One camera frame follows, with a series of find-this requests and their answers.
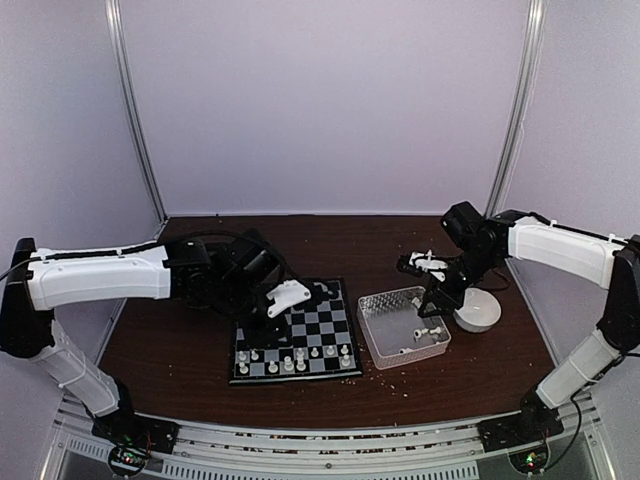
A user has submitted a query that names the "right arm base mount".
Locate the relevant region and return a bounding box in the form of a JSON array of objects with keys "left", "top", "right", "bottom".
[{"left": 477, "top": 392, "right": 564, "bottom": 475}]

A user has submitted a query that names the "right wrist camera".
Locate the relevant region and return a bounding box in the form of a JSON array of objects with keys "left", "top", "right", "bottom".
[{"left": 396, "top": 250, "right": 448, "bottom": 282}]

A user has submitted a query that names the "pink plastic basket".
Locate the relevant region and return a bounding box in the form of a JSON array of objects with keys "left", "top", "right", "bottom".
[{"left": 357, "top": 286, "right": 451, "bottom": 370}]

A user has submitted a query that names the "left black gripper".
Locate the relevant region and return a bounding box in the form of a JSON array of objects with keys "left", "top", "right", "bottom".
[{"left": 212, "top": 275, "right": 294, "bottom": 350}]

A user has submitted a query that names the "white ceramic bowl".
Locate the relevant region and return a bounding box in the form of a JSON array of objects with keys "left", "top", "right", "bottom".
[{"left": 453, "top": 288, "right": 502, "bottom": 333}]

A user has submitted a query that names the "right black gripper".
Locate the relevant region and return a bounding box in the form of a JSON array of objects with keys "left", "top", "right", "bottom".
[{"left": 418, "top": 245, "right": 501, "bottom": 318}]

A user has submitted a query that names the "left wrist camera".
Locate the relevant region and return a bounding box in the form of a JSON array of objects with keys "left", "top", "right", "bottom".
[{"left": 266, "top": 279, "right": 324, "bottom": 319}]

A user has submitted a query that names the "front aluminium rail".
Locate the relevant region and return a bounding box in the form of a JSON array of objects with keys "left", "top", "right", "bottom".
[{"left": 44, "top": 394, "right": 616, "bottom": 480}]

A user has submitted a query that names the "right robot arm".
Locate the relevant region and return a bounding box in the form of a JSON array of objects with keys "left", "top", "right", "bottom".
[{"left": 407, "top": 201, "right": 639, "bottom": 442}]

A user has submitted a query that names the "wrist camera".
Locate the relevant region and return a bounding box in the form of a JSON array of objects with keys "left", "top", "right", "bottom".
[
  {"left": 266, "top": 279, "right": 324, "bottom": 319},
  {"left": 396, "top": 250, "right": 448, "bottom": 282}
]

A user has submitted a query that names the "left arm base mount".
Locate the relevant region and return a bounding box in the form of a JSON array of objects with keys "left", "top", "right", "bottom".
[{"left": 85, "top": 398, "right": 179, "bottom": 478}]

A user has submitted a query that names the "black white chessboard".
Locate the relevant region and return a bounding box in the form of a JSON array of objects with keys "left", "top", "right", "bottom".
[{"left": 228, "top": 277, "right": 364, "bottom": 385}]

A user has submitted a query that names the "aluminium frame post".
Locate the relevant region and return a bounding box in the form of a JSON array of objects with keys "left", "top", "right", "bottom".
[
  {"left": 485, "top": 0, "right": 548, "bottom": 216},
  {"left": 105, "top": 0, "right": 169, "bottom": 224}
]

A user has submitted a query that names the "right aluminium frame post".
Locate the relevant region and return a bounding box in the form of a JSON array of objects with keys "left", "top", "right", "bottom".
[{"left": 485, "top": 0, "right": 548, "bottom": 216}]

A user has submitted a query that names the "left aluminium frame post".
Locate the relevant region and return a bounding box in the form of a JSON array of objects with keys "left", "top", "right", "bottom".
[{"left": 105, "top": 0, "right": 169, "bottom": 224}]

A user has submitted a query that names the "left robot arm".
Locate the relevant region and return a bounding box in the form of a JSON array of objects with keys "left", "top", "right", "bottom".
[{"left": 1, "top": 229, "right": 311, "bottom": 444}]

